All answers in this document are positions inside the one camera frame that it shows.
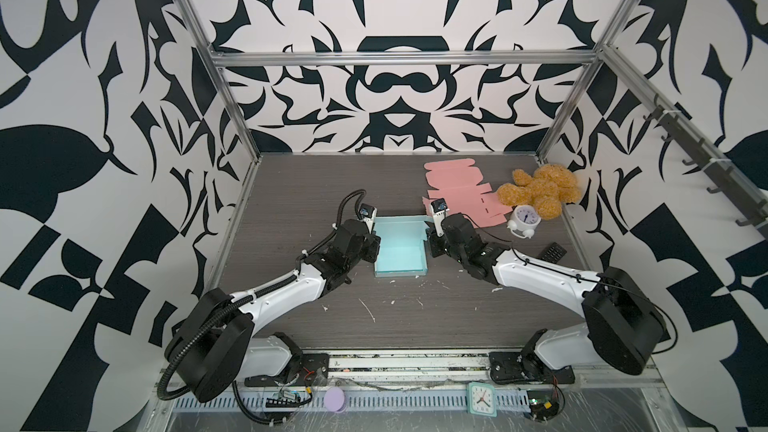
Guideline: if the light blue paper box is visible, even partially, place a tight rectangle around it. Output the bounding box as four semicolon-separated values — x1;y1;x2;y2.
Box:
374;216;431;278

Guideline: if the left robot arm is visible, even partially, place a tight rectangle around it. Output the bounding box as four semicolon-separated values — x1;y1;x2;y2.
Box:
156;218;381;403

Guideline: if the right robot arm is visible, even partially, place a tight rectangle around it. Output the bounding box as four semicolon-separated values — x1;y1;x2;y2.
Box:
427;212;672;383

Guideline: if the pink flat paper box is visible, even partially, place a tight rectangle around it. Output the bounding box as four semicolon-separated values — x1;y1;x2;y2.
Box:
422;158;512;228

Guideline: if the white alarm clock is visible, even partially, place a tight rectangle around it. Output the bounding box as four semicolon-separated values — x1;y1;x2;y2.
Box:
507;205;541;239

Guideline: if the black remote control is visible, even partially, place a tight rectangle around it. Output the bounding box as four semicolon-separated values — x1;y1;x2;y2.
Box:
538;242;568;264

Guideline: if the brown teddy bear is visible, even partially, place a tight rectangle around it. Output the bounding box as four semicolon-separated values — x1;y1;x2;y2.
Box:
496;164;583;220

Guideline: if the purple round lid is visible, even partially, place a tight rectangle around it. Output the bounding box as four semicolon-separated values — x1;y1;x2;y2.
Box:
323;387;347;413

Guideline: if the green square clock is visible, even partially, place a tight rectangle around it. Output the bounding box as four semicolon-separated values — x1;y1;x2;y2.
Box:
467;382;497;417

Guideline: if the left circuit board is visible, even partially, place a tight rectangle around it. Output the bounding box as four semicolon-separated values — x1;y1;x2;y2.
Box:
264;388;313;409

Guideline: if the circuit board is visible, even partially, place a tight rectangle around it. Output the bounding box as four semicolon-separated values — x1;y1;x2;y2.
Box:
524;388;565;423
264;388;313;409

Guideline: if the right circuit board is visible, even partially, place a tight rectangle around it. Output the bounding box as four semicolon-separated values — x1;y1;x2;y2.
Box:
524;388;565;423

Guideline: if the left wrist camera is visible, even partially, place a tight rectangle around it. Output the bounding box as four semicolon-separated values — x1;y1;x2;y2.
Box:
357;203;377;234

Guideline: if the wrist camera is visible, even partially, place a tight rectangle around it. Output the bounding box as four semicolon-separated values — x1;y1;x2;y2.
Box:
427;198;449;237
357;203;377;234

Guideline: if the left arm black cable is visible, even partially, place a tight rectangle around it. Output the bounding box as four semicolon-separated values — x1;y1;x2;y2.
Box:
334;188;368;229

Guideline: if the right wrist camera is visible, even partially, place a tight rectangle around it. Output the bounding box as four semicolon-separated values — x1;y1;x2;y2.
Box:
427;198;449;237

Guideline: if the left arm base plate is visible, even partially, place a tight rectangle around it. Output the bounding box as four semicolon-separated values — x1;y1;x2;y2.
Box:
244;353;330;387

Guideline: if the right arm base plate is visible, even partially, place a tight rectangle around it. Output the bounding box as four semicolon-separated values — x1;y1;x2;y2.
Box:
488;351;576;385

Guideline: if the wall hook rail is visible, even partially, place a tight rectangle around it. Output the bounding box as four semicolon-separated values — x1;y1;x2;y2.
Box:
643;93;768;230

